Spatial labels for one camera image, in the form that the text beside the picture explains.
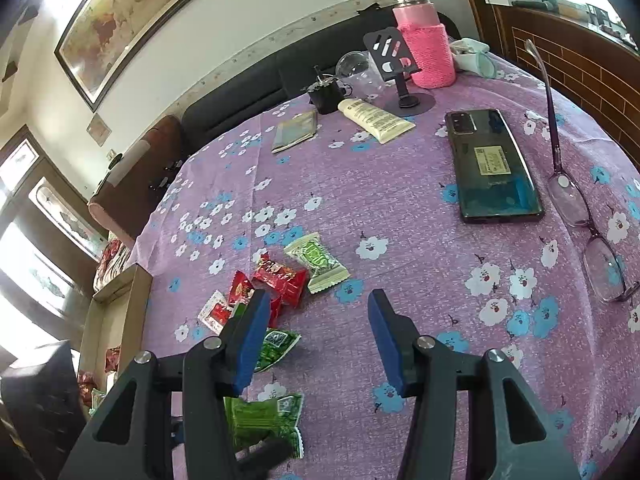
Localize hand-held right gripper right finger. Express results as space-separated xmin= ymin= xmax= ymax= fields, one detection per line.
xmin=367 ymin=289 xmax=581 ymax=480

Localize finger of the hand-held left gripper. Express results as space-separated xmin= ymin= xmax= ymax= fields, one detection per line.
xmin=235 ymin=435 xmax=292 ymax=478

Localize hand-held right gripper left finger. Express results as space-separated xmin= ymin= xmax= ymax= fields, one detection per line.
xmin=60 ymin=289 xmax=272 ymax=480

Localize white red green-ended packet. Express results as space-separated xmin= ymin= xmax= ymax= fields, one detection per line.
xmin=197 ymin=290 xmax=233 ymax=336

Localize pale green snack packet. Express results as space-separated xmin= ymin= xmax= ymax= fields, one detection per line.
xmin=283 ymin=232 xmax=351 ymax=295

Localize shallow cardboard box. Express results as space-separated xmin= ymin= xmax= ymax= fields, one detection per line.
xmin=75 ymin=262 xmax=153 ymax=421

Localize purple floral tablecloth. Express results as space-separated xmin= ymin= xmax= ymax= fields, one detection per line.
xmin=122 ymin=35 xmax=640 ymax=480

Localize floral blanket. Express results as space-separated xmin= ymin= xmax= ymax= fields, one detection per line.
xmin=92 ymin=239 xmax=126 ymax=292

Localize black device pile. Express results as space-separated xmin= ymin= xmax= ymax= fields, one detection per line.
xmin=149 ymin=159 xmax=185 ymax=192

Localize brown armchair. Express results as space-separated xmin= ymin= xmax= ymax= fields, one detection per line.
xmin=87 ymin=114 xmax=187 ymax=248

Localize wooden glazed door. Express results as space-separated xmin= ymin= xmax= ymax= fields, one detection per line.
xmin=0 ymin=127 xmax=108 ymax=346

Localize black smartphone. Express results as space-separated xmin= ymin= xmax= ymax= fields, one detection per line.
xmin=444 ymin=108 xmax=546 ymax=224

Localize folded paper booklet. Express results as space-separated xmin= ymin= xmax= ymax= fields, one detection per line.
xmin=271 ymin=110 xmax=319 ymax=155

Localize cream tube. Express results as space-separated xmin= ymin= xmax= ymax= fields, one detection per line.
xmin=337 ymin=98 xmax=417 ymax=145

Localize purple eyeglasses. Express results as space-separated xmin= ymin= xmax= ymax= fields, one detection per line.
xmin=524 ymin=39 xmax=640 ymax=303

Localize black sofa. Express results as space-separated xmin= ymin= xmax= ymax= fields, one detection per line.
xmin=181 ymin=7 xmax=461 ymax=156

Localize small black clip holder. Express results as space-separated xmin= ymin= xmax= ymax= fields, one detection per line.
xmin=306 ymin=66 xmax=351 ymax=115

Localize black phone stand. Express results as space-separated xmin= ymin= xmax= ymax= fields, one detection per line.
xmin=363 ymin=27 xmax=437 ymax=115

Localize bottle with pink sleeve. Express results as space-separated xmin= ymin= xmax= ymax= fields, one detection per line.
xmin=390 ymin=0 xmax=457 ymax=90

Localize pale green cloth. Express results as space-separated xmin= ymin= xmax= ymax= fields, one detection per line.
xmin=449 ymin=37 xmax=498 ymax=78

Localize framed painting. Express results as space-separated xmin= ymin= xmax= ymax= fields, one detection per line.
xmin=54 ymin=0 xmax=251 ymax=112

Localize small wall plaque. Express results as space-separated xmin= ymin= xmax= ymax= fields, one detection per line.
xmin=86 ymin=114 xmax=112 ymax=147

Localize wooden window frame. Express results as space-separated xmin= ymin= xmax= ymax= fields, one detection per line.
xmin=452 ymin=0 xmax=640 ymax=153

